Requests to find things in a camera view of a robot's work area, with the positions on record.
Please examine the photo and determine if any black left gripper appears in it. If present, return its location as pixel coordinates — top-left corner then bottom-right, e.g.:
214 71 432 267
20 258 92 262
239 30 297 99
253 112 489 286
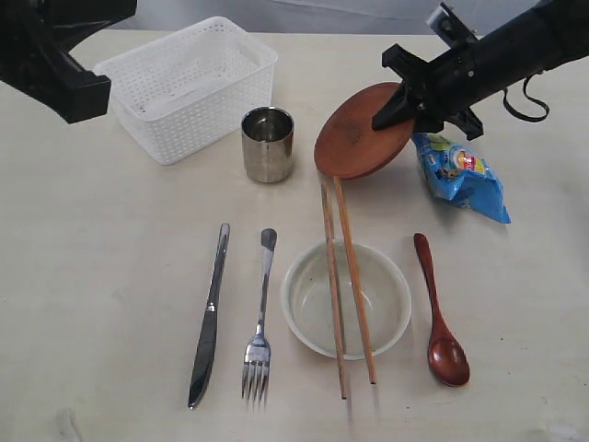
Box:
1 0 137 123

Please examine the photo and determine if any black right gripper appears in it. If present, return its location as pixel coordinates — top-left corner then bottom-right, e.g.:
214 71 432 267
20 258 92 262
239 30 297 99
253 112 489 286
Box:
371 43 483 140

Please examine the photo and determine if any brown wooden plate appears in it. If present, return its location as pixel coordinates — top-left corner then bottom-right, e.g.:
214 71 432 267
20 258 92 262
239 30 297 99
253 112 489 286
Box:
314 82 414 180

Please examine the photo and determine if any blue snack chip bag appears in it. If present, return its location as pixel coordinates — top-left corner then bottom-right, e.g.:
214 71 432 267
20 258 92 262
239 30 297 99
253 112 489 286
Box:
411 133 511 225

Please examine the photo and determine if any brown wooden chopstick front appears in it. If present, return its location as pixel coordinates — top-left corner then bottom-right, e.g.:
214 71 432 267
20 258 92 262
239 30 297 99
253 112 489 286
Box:
333 177 376 385

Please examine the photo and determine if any brown wooden chopstick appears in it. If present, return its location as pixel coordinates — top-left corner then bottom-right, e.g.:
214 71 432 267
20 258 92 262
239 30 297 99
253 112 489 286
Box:
319 174 349 400
333 177 376 385

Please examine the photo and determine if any shiny metal cup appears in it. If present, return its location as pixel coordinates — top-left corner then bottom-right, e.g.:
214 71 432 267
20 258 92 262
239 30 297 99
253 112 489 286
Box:
241 106 295 183

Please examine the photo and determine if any floral ceramic bowl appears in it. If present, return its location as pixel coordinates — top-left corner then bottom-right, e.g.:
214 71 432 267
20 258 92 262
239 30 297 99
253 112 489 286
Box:
281 240 411 360

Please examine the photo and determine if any dark spoon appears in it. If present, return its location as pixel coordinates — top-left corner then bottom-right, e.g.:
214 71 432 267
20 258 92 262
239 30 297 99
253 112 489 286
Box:
413 233 470 388

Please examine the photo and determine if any stainless steel fork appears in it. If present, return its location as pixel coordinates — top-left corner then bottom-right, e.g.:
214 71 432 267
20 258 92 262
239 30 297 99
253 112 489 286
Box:
241 228 277 403

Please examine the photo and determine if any stainless steel table knife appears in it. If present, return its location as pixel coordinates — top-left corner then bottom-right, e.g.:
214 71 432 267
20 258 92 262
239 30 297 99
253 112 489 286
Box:
187 223 230 409

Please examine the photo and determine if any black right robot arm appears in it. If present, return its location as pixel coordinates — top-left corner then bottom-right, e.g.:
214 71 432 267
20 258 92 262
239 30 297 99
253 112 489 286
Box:
372 1 588 140

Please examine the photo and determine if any white woven plastic basket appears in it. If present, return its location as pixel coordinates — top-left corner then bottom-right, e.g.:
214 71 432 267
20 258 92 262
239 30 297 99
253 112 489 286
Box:
94 17 278 166

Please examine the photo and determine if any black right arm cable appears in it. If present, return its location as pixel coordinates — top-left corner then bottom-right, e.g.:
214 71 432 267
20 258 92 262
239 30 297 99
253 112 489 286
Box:
501 76 551 123

